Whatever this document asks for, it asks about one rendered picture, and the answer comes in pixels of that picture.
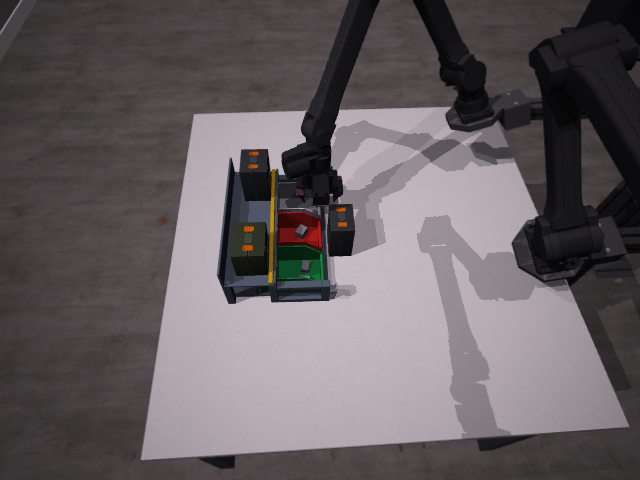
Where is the dark grey metal rack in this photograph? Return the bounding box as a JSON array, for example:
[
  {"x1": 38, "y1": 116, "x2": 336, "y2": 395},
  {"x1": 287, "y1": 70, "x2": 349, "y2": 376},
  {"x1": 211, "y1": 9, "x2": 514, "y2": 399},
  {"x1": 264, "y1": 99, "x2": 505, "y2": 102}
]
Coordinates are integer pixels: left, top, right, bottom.
[{"x1": 217, "y1": 157, "x2": 338, "y2": 304}]

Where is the red open bin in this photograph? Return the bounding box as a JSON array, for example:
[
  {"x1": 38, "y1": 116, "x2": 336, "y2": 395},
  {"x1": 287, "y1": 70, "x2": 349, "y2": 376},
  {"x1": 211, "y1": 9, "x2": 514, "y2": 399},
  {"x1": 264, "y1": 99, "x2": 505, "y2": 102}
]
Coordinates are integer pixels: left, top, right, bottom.
[{"x1": 277, "y1": 212, "x2": 323, "y2": 252}]

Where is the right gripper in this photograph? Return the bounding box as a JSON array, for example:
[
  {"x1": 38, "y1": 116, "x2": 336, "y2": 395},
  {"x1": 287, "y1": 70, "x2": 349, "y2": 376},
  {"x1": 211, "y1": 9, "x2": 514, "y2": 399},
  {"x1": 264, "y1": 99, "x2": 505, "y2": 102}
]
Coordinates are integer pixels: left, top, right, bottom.
[{"x1": 296, "y1": 169, "x2": 343, "y2": 203}]

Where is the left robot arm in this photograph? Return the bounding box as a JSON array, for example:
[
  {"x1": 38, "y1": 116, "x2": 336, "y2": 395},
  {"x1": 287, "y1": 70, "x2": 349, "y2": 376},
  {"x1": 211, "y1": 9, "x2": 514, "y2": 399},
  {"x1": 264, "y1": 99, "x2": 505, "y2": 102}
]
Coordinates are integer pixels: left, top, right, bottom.
[{"x1": 524, "y1": 21, "x2": 640, "y2": 274}]

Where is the yellow flat bar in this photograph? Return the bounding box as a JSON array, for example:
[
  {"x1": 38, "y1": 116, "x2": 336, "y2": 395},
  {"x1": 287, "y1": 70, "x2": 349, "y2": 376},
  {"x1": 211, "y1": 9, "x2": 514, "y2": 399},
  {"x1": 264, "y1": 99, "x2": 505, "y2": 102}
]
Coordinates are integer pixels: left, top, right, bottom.
[{"x1": 269, "y1": 169, "x2": 276, "y2": 285}]

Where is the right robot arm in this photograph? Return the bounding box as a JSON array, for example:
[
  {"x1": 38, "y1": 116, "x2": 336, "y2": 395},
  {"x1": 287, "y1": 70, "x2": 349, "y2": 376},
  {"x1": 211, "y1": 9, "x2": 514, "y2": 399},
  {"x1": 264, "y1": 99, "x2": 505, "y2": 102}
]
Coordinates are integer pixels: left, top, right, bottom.
[{"x1": 281, "y1": 0, "x2": 494, "y2": 207}]

